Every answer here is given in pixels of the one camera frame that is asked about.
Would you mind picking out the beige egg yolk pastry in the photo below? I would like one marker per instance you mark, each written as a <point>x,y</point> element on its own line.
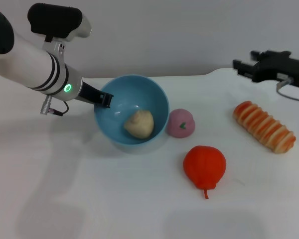
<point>139,124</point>

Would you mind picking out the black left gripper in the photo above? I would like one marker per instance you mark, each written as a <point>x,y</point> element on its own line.
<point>89,94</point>

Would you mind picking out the pink peach bun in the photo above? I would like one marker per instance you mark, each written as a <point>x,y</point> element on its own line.
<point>183,118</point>

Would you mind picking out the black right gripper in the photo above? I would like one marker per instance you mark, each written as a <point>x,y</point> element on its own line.
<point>279,68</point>

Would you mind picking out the blue plastic bowl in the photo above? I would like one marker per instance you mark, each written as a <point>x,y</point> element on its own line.
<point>149,94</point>

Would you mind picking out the orange striped long bread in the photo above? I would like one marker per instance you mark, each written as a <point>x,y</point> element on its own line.
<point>264,127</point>

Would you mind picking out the red toy pear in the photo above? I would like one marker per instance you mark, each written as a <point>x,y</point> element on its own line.
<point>204,166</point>

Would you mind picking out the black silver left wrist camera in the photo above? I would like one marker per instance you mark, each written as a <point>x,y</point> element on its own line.
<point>54,22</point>

